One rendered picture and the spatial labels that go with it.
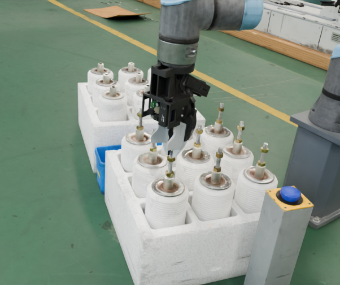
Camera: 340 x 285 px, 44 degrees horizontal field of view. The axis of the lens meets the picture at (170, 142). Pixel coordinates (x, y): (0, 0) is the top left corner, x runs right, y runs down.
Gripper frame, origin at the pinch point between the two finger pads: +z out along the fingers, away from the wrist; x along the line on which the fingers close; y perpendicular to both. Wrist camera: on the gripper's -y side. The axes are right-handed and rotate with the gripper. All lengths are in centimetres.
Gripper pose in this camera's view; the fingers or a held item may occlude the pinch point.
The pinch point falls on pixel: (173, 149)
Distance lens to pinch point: 90.7
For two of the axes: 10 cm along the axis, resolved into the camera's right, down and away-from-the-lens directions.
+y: -6.3, 3.2, -7.1
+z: -0.9, 8.8, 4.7
